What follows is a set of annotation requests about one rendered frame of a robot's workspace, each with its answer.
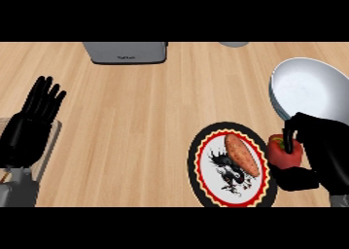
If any orange sweet potato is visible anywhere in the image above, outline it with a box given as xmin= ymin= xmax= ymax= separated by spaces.
xmin=224 ymin=133 xmax=262 ymax=179

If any grey toaster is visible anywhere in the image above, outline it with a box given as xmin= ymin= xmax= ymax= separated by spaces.
xmin=81 ymin=42 xmax=171 ymax=65

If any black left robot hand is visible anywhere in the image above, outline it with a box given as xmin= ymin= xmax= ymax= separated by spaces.
xmin=0 ymin=75 xmax=69 ymax=169

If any black-rimmed plate with dragon print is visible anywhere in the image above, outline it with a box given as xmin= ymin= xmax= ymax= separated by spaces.
xmin=187 ymin=122 xmax=279 ymax=208

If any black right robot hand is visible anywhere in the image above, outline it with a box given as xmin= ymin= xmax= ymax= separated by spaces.
xmin=270 ymin=112 xmax=349 ymax=196

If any grey round object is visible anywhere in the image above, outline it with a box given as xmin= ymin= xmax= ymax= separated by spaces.
xmin=218 ymin=42 xmax=251 ymax=49

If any red bell pepper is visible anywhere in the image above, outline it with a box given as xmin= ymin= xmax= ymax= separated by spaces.
xmin=267 ymin=133 xmax=305 ymax=170

